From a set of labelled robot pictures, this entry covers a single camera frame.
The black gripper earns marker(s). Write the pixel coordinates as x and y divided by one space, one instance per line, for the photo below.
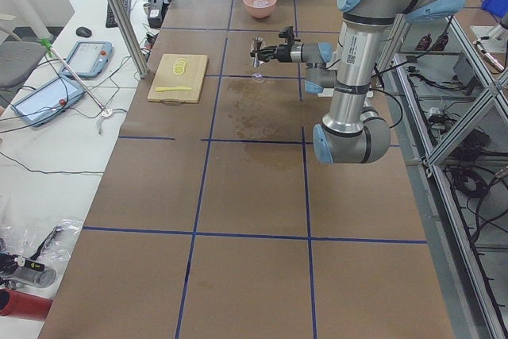
284 54

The steel double jigger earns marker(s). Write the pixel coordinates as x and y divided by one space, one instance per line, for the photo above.
256 45

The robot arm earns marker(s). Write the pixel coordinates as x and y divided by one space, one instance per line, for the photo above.
352 132

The clear wine glass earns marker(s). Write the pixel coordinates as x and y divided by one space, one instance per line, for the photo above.
257 76

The clear ice cubes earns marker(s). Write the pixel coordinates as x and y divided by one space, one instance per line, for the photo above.
261 4

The pink bowl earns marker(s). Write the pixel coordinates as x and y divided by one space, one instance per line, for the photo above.
259 8

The bamboo cutting board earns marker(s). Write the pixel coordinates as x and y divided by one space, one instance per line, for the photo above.
193 77

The black box device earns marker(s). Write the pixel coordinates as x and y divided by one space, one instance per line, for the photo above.
156 12

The yellow plastic knife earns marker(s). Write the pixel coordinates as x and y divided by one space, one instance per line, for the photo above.
177 88

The metal grabber stick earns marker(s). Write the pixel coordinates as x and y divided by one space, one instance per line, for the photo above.
104 111

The blue teach pendant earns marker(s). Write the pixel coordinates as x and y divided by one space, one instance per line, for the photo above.
89 58
46 102

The black computer mouse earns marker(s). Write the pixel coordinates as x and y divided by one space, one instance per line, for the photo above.
83 32

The grey office chair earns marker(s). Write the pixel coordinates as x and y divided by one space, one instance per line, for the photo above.
18 60

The plastic bag with parts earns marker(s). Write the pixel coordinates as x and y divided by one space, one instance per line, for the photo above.
35 252

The red cylinder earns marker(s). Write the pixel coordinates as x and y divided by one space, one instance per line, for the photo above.
16 304

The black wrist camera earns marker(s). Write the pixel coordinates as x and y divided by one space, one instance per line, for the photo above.
287 33

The aluminium frame post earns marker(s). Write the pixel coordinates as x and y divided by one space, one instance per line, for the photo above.
129 37

